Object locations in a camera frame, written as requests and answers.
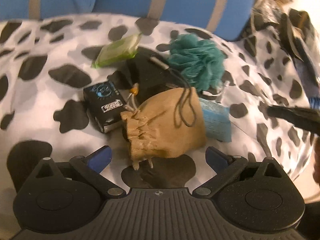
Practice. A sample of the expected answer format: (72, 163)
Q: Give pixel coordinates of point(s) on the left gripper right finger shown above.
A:
(227, 168)

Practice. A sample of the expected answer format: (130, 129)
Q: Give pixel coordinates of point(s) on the blue tissue pack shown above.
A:
(216, 120)

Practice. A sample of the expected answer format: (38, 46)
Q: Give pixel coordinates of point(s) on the tan burlap drawstring pouch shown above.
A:
(166, 126)

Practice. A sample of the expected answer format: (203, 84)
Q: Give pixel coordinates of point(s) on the cow print blanket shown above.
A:
(46, 64)

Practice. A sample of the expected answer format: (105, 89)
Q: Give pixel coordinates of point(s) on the black tissue pack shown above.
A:
(105, 104)

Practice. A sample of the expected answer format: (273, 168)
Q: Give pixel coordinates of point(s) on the teal mesh bath loofah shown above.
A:
(200, 62)

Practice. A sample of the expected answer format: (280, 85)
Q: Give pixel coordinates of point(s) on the dark clutter pile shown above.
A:
(295, 31)

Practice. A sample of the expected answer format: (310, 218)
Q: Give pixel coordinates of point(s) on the blue striped cushion right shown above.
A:
(224, 18)

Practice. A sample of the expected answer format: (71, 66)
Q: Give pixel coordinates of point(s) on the black pouch with cord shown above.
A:
(150, 75)

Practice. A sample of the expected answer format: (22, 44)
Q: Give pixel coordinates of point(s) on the green wet wipes pack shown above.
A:
(120, 50)

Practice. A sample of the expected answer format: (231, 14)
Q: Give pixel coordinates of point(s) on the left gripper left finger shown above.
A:
(88, 169)

